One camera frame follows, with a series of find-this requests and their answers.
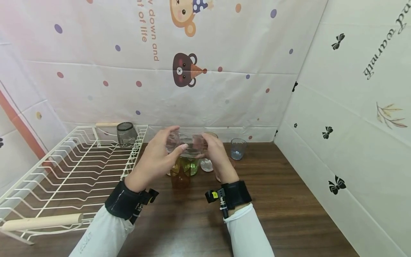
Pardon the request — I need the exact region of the green glass cup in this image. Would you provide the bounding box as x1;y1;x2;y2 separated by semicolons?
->
181;157;200;176

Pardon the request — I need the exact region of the white wire dish rack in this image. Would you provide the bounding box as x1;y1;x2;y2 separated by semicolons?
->
0;122;149;246

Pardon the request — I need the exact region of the blue glass cup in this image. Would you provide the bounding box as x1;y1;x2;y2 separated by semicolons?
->
230;138;248;161

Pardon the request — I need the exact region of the person's left hand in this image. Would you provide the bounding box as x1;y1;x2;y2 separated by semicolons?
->
124;125;189;193

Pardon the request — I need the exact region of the black wrist band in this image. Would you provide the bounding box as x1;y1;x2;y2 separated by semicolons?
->
105;179;160;225
205;180;253;219

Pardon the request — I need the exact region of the small clear glass cup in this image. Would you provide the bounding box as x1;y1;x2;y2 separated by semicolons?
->
199;158;214;173

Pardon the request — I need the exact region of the grey glass cup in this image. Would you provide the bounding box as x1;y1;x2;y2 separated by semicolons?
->
116;122;138;148

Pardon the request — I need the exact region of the person's right hand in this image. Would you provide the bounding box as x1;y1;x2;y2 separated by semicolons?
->
197;133;240;186

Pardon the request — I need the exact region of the person's left forearm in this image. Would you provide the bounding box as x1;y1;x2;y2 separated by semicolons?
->
68;205;136;257

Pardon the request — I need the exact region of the amber glass cup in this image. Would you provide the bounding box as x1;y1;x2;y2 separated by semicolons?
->
170;157;192;190

